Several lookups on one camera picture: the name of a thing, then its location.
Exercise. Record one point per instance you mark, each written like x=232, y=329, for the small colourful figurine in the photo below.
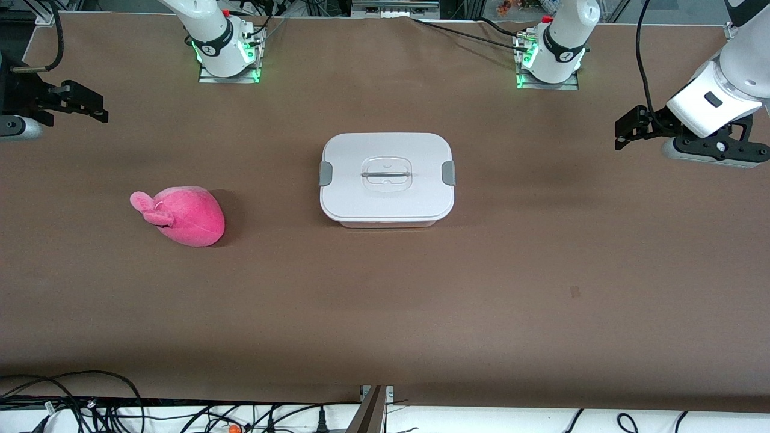
x=504, y=7

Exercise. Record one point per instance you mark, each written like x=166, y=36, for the brown table cover sheet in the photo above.
x=385, y=300

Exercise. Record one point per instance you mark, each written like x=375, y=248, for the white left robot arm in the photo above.
x=565, y=36

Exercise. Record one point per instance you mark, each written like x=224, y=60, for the aluminium frame post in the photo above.
x=372, y=412

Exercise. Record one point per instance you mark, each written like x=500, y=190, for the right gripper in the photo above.
x=23, y=95

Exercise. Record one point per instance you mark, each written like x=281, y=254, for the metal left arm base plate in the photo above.
x=547, y=86

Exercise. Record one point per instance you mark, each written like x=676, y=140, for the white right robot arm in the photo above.
x=210, y=36

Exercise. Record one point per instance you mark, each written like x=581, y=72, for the white container lid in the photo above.
x=385, y=174

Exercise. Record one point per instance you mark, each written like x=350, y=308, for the aluminium profile rail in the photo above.
x=394, y=7

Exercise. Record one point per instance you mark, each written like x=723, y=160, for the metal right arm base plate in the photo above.
x=228, y=79

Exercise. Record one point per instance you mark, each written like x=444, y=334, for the pink plush toy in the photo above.
x=186, y=216

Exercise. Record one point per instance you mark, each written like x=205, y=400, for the translucent pink plastic box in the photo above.
x=385, y=224

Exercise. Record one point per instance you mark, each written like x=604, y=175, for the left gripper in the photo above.
x=657, y=118

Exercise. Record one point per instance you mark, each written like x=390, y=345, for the aluminium frame corner bracket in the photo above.
x=45, y=12
x=731, y=31

